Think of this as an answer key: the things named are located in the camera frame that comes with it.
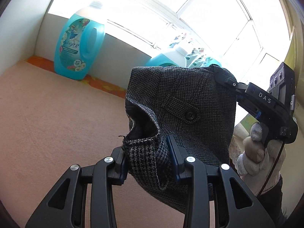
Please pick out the grey houndstooth pants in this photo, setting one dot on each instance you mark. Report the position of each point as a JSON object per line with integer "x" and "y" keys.
{"x": 187, "y": 103}

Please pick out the blue detergent jug far left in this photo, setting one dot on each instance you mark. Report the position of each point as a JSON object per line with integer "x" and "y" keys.
{"x": 80, "y": 42}

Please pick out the pink towel mat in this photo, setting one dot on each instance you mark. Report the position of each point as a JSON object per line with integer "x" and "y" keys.
{"x": 48, "y": 123}

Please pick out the white window frame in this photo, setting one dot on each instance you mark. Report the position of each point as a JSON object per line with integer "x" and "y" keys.
{"x": 249, "y": 37}

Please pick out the blue detergent jug near stack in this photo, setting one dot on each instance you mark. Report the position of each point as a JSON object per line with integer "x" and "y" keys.
{"x": 173, "y": 58}

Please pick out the landscape painting scroll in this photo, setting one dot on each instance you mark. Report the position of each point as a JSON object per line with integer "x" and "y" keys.
{"x": 248, "y": 121}

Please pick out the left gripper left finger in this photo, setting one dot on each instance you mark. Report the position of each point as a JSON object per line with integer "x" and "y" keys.
{"x": 64, "y": 205}

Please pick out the white gloved right hand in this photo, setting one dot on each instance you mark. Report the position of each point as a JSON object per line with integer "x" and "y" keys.
{"x": 259, "y": 166}

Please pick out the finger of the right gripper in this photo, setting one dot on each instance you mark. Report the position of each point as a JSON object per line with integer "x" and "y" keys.
{"x": 250, "y": 104}
{"x": 230, "y": 84}

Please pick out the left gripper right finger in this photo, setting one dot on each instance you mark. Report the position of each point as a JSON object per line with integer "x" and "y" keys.
{"x": 234, "y": 203}

